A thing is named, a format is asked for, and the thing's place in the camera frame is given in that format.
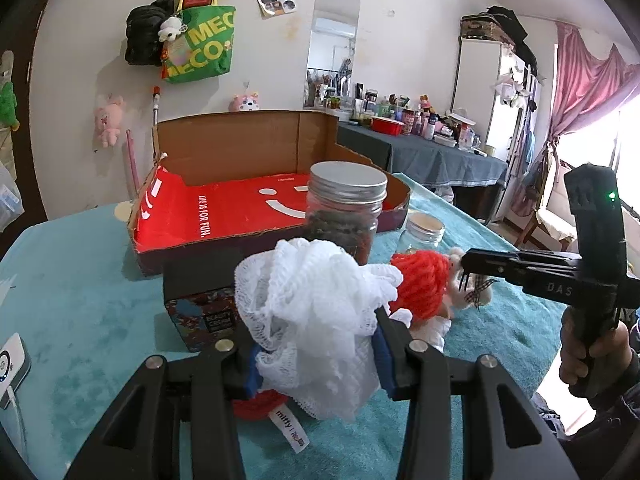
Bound white tissue cloth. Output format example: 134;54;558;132
390;309;452;353

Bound red crochet hat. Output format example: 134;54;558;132
390;250;450;322

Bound blue cloth pad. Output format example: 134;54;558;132
255;328;394;410

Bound person's right hand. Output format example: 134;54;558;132
559;307;634;399

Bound wooden chair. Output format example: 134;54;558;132
514;159;582;254

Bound small glass jar gold contents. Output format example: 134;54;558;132
396;212;445;254

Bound grey cloth side table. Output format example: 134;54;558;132
337;122;508;223

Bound white device on table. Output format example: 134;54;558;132
0;333;32;410

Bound black beauty cream box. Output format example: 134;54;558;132
163;248;244;352

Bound tall dark tea jar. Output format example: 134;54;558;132
304;160;387;264

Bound red basin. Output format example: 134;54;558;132
370;116;405;136

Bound white wardrobe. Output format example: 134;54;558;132
452;38;539;162

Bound pink curtain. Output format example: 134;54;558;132
510;22;639;217

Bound red cardboard box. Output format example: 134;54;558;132
127;109;412;276

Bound green plush on door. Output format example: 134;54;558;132
0;81;20;131

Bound green tote bag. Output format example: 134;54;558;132
162;0;236;84

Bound wall mirror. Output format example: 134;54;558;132
303;0;360;110

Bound pink cat plush on wall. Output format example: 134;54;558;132
229;92;259;113

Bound black backpack on wall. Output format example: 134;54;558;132
125;0;175;66

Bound white plush keychain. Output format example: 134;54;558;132
157;15;183;44

